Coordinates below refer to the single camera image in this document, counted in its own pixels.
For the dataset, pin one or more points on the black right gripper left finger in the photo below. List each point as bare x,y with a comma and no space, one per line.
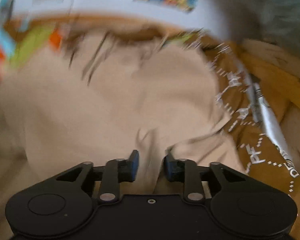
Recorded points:
128,168

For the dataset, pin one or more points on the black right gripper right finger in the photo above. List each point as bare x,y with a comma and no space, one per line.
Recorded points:
174,169

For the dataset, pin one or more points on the beige trench coat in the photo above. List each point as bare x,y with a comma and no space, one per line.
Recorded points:
110,99

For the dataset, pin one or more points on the brown patterned PF blanket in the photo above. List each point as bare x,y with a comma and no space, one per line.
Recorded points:
262,158

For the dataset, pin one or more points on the colourful striped bedspread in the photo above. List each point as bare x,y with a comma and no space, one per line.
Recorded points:
20,47

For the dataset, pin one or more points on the grey curtain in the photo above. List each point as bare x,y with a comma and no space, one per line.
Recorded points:
273,21

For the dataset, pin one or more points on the wooden bed frame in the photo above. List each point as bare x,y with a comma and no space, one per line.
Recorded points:
277,71

